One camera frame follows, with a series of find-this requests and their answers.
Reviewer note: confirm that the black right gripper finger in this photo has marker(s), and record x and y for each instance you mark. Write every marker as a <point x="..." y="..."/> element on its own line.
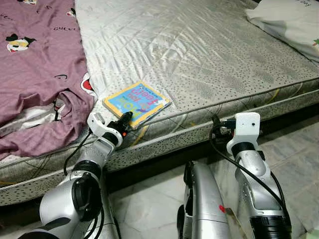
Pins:
<point x="216" y="121"/>

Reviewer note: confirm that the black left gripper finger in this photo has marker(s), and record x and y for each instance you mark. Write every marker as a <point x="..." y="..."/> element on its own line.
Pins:
<point x="125" y="117"/>

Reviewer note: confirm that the blue yellow children's book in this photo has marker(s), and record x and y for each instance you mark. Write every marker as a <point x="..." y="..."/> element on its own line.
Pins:
<point x="144" y="102"/>

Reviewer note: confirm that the white pillow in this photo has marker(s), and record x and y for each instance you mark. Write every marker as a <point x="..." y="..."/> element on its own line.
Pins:
<point x="294" y="22"/>

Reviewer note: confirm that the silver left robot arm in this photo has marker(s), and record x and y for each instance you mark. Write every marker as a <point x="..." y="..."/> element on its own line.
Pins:
<point x="65" y="204"/>

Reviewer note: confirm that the grey quilted mattress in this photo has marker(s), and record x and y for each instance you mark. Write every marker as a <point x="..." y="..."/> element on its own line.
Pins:
<point x="189" y="50"/>

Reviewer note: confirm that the white quilt filling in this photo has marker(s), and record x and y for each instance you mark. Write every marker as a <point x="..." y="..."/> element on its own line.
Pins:
<point x="27" y="117"/>

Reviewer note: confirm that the silver left robot leg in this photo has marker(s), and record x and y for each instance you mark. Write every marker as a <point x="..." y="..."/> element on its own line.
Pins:
<point x="109" y="224"/>

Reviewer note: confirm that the pink cartoon print quilt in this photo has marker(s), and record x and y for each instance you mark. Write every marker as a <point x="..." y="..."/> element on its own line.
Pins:
<point x="35" y="64"/>

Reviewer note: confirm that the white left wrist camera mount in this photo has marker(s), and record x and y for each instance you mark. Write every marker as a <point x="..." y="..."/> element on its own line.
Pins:
<point x="97" y="124"/>

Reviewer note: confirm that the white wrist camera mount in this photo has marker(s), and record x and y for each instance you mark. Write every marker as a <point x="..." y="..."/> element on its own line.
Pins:
<point x="97" y="124"/>
<point x="246" y="127"/>

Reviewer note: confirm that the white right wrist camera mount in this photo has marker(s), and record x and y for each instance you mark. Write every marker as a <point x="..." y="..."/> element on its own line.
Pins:
<point x="246" y="127"/>

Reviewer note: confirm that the dark bed frame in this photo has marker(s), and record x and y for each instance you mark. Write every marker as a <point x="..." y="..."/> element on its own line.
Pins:
<point x="164" y="160"/>

